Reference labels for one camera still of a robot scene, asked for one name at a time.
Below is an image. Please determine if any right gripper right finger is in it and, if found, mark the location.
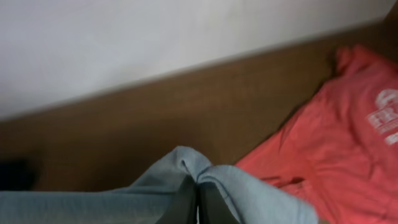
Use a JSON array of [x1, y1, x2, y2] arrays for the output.
[[198, 182, 239, 224]]

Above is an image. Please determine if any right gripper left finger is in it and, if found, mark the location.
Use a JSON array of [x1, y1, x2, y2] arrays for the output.
[[156, 177, 197, 224]]

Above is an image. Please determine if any light blue t-shirt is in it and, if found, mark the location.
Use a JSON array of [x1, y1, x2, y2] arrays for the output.
[[1, 146, 319, 223]]

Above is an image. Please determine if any red printed t-shirt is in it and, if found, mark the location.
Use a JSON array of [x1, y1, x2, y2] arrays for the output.
[[238, 45, 397, 223]]

